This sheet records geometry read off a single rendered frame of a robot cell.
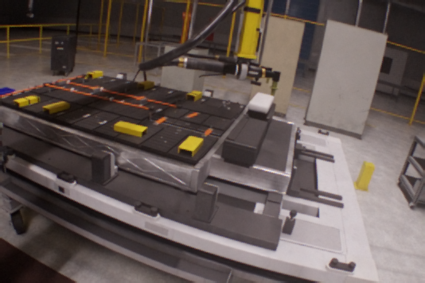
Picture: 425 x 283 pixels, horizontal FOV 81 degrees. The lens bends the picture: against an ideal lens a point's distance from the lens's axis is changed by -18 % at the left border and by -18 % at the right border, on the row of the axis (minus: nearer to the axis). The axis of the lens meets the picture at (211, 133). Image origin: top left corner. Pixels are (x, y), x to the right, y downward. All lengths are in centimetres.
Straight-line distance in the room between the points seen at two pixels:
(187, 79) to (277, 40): 196
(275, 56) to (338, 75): 127
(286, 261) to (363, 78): 507
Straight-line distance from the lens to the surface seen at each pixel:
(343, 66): 584
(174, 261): 168
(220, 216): 120
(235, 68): 124
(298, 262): 115
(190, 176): 127
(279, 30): 587
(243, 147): 131
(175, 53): 87
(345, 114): 600
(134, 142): 142
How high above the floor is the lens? 158
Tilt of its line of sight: 21 degrees down
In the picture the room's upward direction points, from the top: 9 degrees clockwise
